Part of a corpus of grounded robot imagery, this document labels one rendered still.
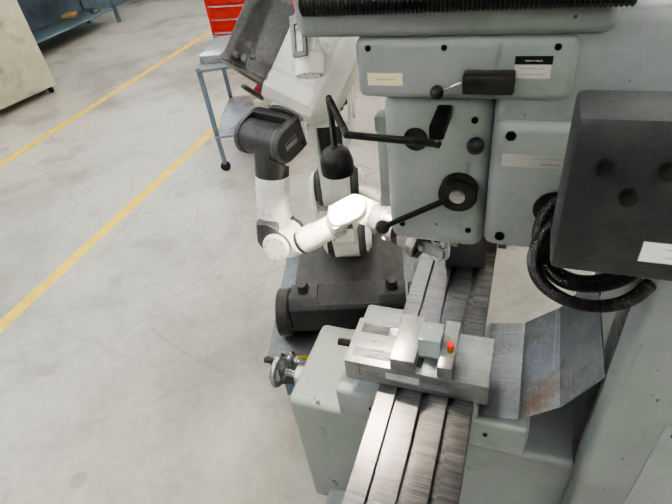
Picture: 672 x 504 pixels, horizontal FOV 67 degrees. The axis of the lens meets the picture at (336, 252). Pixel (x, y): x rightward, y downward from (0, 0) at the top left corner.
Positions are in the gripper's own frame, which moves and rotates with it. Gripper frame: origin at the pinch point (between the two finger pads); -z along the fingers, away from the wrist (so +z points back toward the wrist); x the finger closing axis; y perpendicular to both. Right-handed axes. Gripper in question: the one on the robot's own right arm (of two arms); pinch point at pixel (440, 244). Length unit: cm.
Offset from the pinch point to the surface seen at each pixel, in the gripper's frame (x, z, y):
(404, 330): -10.5, 2.6, 21.9
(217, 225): 57, 221, 126
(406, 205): -11.2, 0.6, -16.9
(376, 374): -20.8, 3.5, 29.8
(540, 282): -16.1, -29.6, -16.9
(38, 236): -31, 323, 127
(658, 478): 0, -56, 37
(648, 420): -2, -50, 18
